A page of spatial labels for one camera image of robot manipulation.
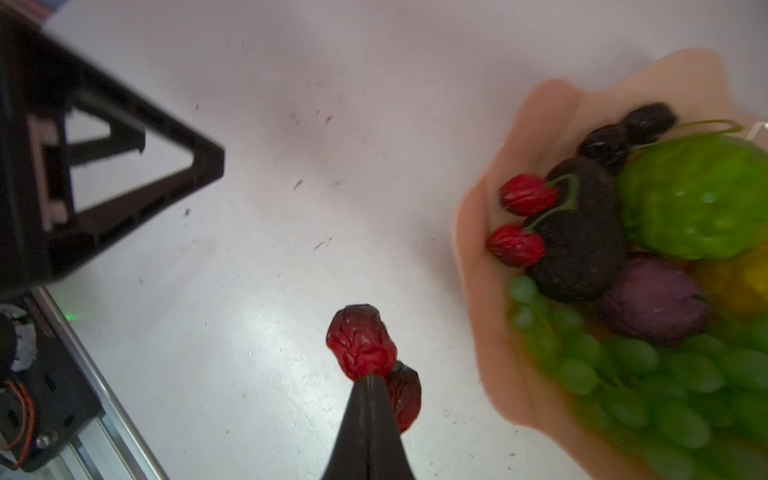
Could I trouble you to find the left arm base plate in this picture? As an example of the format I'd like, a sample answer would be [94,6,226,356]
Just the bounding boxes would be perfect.
[1,292,103,473]

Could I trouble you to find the aluminium front rail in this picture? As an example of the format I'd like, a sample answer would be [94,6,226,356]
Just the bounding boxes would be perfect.
[31,287,168,479]

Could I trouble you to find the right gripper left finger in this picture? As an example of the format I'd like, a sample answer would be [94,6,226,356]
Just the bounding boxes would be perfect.
[322,375,374,480]

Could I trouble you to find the dark red cherry pair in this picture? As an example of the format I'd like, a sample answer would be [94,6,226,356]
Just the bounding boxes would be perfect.
[326,304,422,433]

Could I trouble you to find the purple fake fig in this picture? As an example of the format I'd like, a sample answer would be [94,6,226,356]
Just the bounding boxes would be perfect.
[595,252,710,346]

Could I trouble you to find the black cherry pair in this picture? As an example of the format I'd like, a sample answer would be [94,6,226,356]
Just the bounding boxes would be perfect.
[577,101,745,175]

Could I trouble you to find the yellow fake pear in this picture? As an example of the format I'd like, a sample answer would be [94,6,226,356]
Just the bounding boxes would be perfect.
[692,244,767,317]

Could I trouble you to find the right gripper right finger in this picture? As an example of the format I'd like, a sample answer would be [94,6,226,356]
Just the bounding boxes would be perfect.
[370,376,414,480]

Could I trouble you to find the green fake grape bunch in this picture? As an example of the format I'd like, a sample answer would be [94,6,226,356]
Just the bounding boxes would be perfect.
[506,276,767,479]

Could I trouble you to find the pink wavy fruit bowl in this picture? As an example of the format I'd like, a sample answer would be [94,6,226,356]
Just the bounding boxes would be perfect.
[453,48,761,479]

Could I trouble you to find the green bumpy custard apple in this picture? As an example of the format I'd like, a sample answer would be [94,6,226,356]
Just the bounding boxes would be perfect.
[617,135,767,260]

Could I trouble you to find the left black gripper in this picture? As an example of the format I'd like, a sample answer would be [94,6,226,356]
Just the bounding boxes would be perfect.
[1,13,225,298]

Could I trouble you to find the dark fake avocado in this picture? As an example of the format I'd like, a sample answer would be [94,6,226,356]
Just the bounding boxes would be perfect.
[525,157,629,304]

